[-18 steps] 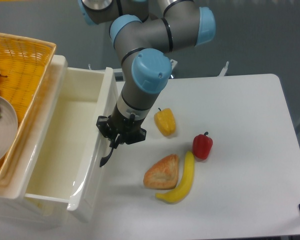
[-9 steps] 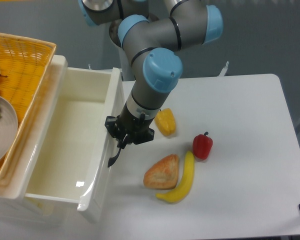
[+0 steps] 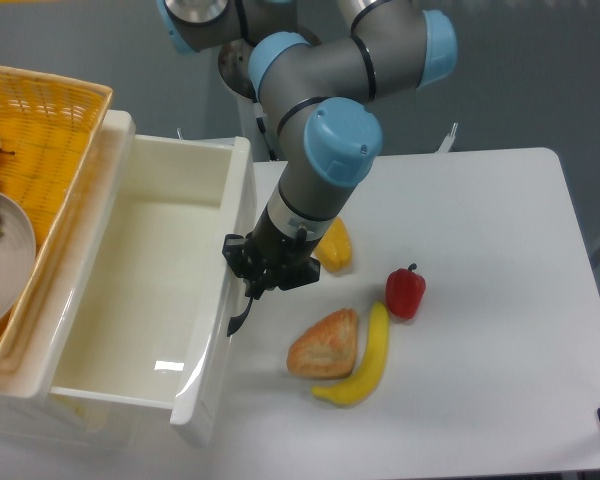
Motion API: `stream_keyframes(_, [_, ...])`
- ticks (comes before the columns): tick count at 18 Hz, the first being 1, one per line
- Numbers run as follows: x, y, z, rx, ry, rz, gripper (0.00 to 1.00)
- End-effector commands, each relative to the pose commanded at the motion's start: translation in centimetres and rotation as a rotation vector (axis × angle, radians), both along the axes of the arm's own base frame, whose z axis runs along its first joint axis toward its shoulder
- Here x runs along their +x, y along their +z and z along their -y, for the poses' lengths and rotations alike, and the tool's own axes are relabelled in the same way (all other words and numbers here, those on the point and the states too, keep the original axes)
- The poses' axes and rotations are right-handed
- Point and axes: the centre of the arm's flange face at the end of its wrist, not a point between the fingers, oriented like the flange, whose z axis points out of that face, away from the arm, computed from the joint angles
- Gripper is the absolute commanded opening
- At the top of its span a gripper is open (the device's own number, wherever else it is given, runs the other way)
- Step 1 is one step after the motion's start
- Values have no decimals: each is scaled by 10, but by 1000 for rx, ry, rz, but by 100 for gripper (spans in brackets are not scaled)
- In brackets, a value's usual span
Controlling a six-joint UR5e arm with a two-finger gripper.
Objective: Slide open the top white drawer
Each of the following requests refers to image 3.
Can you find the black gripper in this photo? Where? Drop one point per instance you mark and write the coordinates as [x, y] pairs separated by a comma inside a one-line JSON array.
[[268, 258]]

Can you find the black top drawer handle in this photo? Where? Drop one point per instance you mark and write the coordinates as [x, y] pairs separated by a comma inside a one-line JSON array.
[[236, 322]]

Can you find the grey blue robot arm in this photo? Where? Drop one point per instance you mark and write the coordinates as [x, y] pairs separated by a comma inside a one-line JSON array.
[[314, 97]]

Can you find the white drawer cabinet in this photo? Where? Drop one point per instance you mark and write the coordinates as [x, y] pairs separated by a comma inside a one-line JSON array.
[[45, 316]]

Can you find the yellow bell pepper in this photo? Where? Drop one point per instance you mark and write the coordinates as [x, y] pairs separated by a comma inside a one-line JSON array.
[[334, 251]]

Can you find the triangular bread pastry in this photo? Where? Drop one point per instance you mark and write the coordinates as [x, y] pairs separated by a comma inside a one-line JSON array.
[[328, 349]]

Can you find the red bell pepper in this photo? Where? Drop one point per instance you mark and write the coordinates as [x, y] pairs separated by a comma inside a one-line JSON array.
[[404, 290]]

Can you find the yellow banana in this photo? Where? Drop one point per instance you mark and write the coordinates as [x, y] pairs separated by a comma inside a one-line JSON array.
[[362, 383]]

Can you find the grey plate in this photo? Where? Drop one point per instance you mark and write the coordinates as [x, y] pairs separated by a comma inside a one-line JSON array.
[[17, 252]]

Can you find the yellow woven basket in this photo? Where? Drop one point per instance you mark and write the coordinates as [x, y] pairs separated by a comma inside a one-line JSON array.
[[48, 124]]

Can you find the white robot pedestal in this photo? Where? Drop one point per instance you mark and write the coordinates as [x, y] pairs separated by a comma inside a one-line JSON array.
[[232, 63]]

